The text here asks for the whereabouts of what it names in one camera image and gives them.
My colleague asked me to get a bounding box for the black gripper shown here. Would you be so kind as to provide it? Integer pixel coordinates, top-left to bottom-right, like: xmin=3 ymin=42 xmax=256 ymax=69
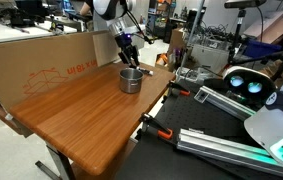
xmin=114 ymin=31 xmax=141 ymax=70

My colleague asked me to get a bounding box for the black and white marker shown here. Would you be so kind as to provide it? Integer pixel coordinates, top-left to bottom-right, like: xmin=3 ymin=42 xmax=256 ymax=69
xmin=136 ymin=67 xmax=155 ymax=77

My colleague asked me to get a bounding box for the silver metal pot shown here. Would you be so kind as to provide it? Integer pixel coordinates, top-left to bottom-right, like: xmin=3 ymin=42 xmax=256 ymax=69
xmin=118 ymin=68 xmax=145 ymax=95

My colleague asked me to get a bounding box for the black orange bar clamp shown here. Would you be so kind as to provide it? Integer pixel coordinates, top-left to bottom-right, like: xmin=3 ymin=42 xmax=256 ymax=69
xmin=139 ymin=112 xmax=175 ymax=141
xmin=167 ymin=81 xmax=192 ymax=98

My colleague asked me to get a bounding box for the silver metal pole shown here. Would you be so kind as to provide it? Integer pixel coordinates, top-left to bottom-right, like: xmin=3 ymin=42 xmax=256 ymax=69
xmin=179 ymin=0 xmax=206 ymax=73

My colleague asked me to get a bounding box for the black perforated breadboard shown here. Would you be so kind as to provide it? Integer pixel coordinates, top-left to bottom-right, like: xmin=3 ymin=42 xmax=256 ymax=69
xmin=114 ymin=89 xmax=283 ymax=180

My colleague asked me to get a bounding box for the white VR headset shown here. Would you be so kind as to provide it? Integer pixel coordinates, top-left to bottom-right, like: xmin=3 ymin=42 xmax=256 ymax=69
xmin=222 ymin=65 xmax=278 ymax=108

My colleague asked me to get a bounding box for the brown cardboard with red print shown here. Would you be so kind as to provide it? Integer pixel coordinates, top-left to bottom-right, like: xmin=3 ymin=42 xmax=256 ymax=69
xmin=0 ymin=31 xmax=97 ymax=113

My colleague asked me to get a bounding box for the black equipment on table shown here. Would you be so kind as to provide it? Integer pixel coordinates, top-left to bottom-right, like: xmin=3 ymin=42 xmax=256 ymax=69
xmin=0 ymin=7 xmax=49 ymax=28

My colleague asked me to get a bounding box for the blue storage bin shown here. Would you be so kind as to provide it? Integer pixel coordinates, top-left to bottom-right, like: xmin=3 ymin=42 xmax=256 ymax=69
xmin=242 ymin=39 xmax=283 ymax=58

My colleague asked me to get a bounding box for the long white table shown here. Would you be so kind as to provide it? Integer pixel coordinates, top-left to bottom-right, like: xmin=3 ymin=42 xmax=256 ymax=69
xmin=0 ymin=21 xmax=79 ymax=46

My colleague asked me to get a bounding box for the open cardboard box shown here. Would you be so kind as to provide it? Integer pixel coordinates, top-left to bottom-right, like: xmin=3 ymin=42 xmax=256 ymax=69
xmin=243 ymin=10 xmax=283 ymax=45

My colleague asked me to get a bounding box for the grey bin with cables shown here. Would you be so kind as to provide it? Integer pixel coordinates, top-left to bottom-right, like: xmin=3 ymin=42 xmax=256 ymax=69
xmin=190 ymin=35 xmax=233 ymax=73

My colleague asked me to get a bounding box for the aluminium extrusion rail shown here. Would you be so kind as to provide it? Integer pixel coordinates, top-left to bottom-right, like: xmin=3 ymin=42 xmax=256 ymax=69
xmin=176 ymin=127 xmax=283 ymax=180
xmin=193 ymin=85 xmax=259 ymax=122

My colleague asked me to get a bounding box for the black camera stand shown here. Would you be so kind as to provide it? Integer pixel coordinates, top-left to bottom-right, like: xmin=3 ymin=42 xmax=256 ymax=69
xmin=226 ymin=8 xmax=283 ymax=83

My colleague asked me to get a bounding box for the grey metal table frame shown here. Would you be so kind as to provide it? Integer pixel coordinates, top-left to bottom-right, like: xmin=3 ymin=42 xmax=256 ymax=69
xmin=34 ymin=143 xmax=76 ymax=180

